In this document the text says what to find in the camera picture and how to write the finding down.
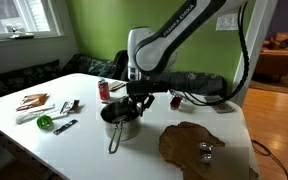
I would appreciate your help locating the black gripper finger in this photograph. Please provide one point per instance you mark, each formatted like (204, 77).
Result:
(132, 105)
(148, 104)

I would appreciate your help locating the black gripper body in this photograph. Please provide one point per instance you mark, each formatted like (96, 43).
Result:
(140, 97)

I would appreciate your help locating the stainless steel pot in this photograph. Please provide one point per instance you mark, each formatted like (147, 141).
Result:
(125, 130)

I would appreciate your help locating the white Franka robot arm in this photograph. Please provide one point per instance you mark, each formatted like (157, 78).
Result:
(170, 33)

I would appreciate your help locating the tan card box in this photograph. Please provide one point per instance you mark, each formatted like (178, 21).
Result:
(116, 85)

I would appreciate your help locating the red case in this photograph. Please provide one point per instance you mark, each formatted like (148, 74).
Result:
(175, 102)

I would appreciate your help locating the red soda can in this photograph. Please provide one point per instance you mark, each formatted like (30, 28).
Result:
(103, 90)

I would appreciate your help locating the black backpack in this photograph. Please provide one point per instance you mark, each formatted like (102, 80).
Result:
(120, 65)

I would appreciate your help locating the dark floral bench cushion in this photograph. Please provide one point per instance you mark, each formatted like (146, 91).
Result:
(90, 66)
(17, 78)
(197, 83)

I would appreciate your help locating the brown wooden slab mat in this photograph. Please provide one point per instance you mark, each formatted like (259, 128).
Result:
(184, 146)

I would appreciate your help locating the silver and brown sachet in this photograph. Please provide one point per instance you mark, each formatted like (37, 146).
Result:
(70, 106)

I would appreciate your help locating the black and silver bar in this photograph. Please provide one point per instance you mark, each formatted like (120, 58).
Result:
(65, 127)

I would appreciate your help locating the metal measuring spoon set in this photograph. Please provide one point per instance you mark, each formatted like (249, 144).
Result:
(205, 153)

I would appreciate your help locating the grey calculator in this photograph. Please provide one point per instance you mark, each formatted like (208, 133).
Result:
(224, 108)

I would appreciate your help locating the green round ball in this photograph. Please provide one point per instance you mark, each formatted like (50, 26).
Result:
(44, 122)

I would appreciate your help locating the white plastic packet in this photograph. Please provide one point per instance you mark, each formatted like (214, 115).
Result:
(30, 115)

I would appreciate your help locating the small white figurine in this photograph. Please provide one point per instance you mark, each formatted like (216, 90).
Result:
(21, 34)

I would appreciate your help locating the brown leather sofa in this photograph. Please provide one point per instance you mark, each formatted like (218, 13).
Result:
(272, 58)

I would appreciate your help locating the white framed window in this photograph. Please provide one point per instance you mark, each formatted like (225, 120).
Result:
(20, 15)

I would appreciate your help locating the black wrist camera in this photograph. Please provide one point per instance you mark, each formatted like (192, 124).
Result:
(147, 87)

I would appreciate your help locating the white light switch plate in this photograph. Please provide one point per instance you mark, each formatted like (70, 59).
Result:
(227, 22)

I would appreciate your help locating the white door frame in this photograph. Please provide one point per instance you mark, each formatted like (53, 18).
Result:
(254, 40)

